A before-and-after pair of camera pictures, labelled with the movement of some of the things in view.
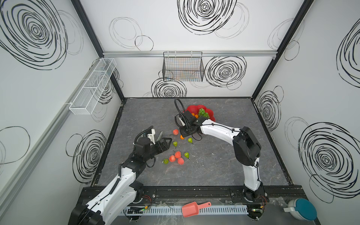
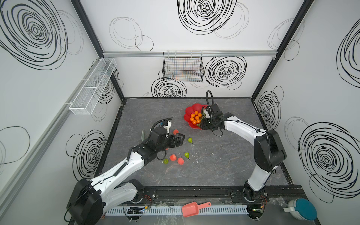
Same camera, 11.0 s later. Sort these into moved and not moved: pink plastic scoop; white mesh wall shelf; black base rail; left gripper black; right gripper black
Moved: left gripper black; right gripper black
Not moved: black base rail; pink plastic scoop; white mesh wall shelf
